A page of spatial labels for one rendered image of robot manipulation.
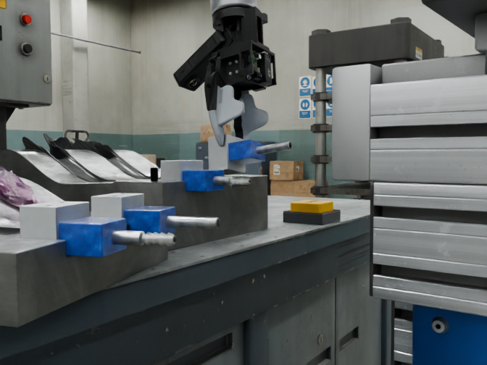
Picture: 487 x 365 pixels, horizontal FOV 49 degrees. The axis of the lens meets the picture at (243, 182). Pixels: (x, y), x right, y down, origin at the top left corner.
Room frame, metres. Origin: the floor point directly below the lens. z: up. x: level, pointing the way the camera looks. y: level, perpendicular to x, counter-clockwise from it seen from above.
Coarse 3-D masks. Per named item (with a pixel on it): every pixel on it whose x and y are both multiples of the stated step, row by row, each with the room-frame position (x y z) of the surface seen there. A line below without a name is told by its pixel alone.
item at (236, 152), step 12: (216, 144) 0.82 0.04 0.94; (228, 144) 0.81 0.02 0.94; (240, 144) 0.80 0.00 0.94; (252, 144) 0.79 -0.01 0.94; (264, 144) 0.82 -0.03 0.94; (276, 144) 0.78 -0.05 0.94; (288, 144) 0.77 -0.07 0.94; (216, 156) 0.81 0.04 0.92; (228, 156) 0.80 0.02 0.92; (240, 156) 0.79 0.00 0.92; (252, 156) 0.79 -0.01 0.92; (264, 156) 0.81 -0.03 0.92; (216, 168) 0.81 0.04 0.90; (228, 168) 0.80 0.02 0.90; (240, 168) 0.83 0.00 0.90
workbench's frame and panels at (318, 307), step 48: (288, 240) 0.81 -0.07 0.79; (336, 240) 0.96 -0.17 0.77; (144, 288) 0.55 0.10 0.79; (192, 288) 0.61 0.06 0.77; (240, 288) 0.78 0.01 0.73; (288, 288) 0.91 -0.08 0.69; (336, 288) 1.10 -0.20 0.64; (0, 336) 0.41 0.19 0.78; (48, 336) 0.45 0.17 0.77; (96, 336) 0.55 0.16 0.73; (144, 336) 0.61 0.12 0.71; (192, 336) 0.69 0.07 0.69; (240, 336) 0.80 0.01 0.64; (288, 336) 0.93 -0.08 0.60; (336, 336) 1.11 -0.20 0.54; (384, 336) 1.34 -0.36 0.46
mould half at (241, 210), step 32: (0, 160) 0.87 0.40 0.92; (32, 160) 0.83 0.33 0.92; (96, 160) 0.93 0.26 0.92; (128, 160) 1.00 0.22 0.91; (64, 192) 0.78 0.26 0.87; (96, 192) 0.74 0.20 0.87; (128, 192) 0.70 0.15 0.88; (160, 192) 0.67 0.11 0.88; (192, 192) 0.72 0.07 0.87; (224, 192) 0.78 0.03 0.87; (256, 192) 0.86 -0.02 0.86; (224, 224) 0.78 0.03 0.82; (256, 224) 0.86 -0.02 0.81
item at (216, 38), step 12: (216, 36) 0.84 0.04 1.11; (204, 48) 0.86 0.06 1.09; (216, 48) 0.84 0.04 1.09; (192, 60) 0.87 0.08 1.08; (204, 60) 0.86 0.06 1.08; (180, 72) 0.88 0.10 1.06; (192, 72) 0.87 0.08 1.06; (204, 72) 0.88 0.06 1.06; (180, 84) 0.88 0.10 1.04; (192, 84) 0.88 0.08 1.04
